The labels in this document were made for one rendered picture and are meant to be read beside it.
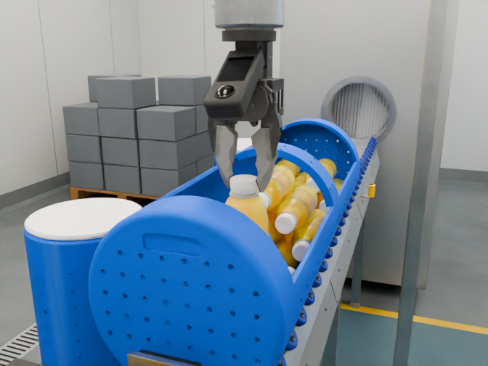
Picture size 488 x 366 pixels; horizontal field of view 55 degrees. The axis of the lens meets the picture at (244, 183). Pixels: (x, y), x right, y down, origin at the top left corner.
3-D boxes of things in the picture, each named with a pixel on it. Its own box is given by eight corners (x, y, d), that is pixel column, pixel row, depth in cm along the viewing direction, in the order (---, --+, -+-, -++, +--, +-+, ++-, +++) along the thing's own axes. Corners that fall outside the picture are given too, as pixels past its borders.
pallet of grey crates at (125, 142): (214, 190, 492) (212, 75, 459) (179, 215, 419) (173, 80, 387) (118, 180, 531) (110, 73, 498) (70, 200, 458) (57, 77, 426)
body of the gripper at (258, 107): (285, 120, 67) (287, 32, 64) (268, 128, 59) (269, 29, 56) (235, 118, 70) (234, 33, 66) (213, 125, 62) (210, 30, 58)
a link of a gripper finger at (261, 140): (290, 181, 67) (280, 118, 66) (279, 192, 62) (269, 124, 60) (269, 183, 69) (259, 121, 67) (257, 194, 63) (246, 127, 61)
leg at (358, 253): (360, 304, 271) (368, 202, 254) (359, 309, 266) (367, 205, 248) (350, 303, 273) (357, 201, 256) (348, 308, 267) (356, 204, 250)
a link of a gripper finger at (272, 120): (287, 154, 62) (277, 88, 60) (284, 156, 61) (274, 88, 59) (253, 157, 64) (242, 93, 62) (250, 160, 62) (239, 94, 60)
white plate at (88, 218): (41, 246, 95) (42, 252, 95) (163, 218, 111) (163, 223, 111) (12, 210, 116) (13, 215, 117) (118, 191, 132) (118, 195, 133)
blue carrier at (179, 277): (358, 213, 139) (362, 118, 131) (284, 430, 59) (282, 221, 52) (266, 206, 148) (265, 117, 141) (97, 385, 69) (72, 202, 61)
